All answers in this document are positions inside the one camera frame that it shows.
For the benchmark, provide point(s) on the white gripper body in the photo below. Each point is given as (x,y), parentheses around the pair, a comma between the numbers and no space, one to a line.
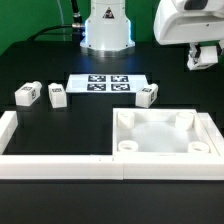
(199,47)

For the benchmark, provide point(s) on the white square table top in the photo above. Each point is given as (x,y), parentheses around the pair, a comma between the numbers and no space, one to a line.
(145,132)

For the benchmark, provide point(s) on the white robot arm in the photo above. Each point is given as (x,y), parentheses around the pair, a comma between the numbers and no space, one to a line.
(200,23)

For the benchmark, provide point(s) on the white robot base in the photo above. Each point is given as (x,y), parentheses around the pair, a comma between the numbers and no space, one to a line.
(107,30)

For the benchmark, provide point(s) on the white marker sheet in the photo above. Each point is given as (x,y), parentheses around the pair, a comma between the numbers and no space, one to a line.
(103,83)

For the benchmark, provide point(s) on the white U-shaped obstacle fence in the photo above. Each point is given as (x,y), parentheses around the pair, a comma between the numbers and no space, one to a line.
(171,167)

